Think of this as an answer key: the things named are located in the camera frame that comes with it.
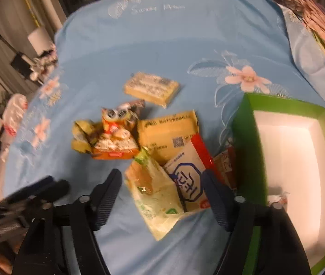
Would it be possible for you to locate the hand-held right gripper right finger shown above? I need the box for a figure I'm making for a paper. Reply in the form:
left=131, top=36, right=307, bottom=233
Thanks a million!
left=201, top=170, right=312, bottom=275

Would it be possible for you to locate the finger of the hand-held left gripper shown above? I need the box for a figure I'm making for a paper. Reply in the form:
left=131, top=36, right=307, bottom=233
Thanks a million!
left=28, top=179, right=70, bottom=205
left=6, top=176, right=55, bottom=204

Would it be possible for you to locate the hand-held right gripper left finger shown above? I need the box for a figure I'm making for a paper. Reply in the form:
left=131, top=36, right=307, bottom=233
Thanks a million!
left=12, top=168, right=123, bottom=275

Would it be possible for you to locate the white blue red snack packet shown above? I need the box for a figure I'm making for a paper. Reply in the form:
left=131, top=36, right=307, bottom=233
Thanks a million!
left=162, top=134, right=223, bottom=210

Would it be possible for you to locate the clear green white snack packet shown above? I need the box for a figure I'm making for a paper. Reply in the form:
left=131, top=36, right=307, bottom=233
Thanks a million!
left=124, top=147, right=193, bottom=241

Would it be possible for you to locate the large yellow snack packet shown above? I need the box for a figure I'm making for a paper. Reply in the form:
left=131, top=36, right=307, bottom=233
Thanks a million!
left=137, top=110, right=200, bottom=161

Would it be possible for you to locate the green cardboard box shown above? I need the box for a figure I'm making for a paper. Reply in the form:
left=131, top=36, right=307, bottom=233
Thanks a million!
left=231, top=92, right=325, bottom=275

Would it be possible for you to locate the red brown snack packet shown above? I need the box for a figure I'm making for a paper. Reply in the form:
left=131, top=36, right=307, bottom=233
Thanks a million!
left=213, top=146, right=237, bottom=192

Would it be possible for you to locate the crumpled green snack packet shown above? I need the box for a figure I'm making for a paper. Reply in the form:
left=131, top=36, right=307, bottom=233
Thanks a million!
left=71, top=119, right=96, bottom=154

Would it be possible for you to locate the small white candy wrapper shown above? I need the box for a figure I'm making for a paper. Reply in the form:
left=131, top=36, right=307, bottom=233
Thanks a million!
left=267, top=190, right=290, bottom=210

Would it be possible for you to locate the white red plastic bag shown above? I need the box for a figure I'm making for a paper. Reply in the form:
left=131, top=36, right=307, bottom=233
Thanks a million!
left=2, top=94, right=28, bottom=137

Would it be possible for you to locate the cartoon print snack packet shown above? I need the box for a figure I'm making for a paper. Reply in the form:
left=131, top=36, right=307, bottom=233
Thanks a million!
left=101, top=107, right=137, bottom=141

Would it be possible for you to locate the dark brown snack packet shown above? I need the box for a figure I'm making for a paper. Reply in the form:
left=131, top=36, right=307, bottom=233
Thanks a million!
left=119, top=99, right=146, bottom=112

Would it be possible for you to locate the pale yellow snack packet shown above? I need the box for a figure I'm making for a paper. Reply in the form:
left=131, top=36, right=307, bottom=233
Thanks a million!
left=123, top=72, right=181, bottom=109

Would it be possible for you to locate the floral cloth bundle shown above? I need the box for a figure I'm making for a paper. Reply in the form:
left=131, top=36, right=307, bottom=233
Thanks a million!
left=29, top=48, right=58, bottom=81

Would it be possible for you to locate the blue floral bedsheet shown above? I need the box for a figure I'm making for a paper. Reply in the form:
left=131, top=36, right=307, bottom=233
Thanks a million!
left=0, top=0, right=325, bottom=275

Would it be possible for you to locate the folded light blue pillowcase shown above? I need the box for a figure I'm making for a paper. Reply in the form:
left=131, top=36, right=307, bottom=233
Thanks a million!
left=278, top=4, right=325, bottom=103

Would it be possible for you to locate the beige curtain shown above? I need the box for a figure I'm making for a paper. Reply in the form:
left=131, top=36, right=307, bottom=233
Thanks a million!
left=18, top=0, right=67, bottom=32

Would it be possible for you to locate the stack of folded cloths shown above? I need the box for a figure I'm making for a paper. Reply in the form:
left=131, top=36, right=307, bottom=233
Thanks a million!
left=274, top=0, right=325, bottom=62

